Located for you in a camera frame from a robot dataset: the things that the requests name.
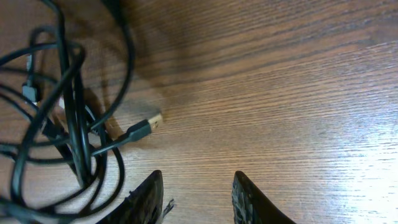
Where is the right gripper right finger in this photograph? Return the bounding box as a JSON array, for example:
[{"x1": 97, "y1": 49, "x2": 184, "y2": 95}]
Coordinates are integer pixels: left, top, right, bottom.
[{"x1": 231, "y1": 170, "x2": 295, "y2": 224}]

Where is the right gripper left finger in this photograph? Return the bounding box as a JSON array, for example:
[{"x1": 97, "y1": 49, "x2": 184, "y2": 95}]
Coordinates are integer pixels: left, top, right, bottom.
[{"x1": 97, "y1": 170, "x2": 164, "y2": 224}]

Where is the thick black usb cable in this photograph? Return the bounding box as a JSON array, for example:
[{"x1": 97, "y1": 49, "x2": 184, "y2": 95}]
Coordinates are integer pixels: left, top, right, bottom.
[{"x1": 0, "y1": 0, "x2": 164, "y2": 224}]

